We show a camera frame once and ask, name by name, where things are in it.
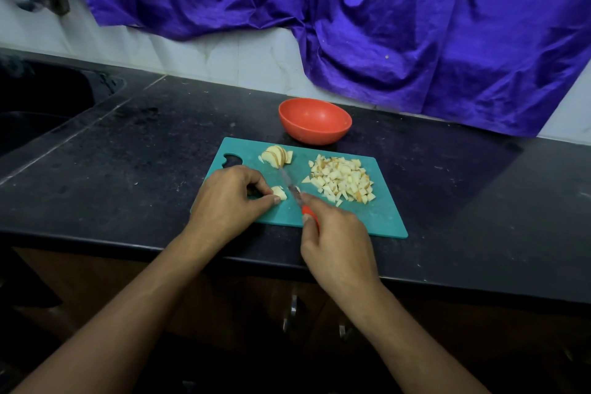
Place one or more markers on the person's right hand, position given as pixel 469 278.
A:
pixel 340 250

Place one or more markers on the person's left hand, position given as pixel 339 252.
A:
pixel 226 209

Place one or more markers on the teal plastic cutting board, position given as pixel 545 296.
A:
pixel 388 218

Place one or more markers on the pile of diced apple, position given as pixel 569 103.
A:
pixel 340 179

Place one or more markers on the orange bowl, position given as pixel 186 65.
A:
pixel 315 121

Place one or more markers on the person's left forearm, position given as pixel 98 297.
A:
pixel 111 334

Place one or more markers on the person's right forearm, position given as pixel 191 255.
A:
pixel 415 352

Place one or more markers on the dark kitchen sink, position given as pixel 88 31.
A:
pixel 42 103

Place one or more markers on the purple cloth curtain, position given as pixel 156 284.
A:
pixel 452 20

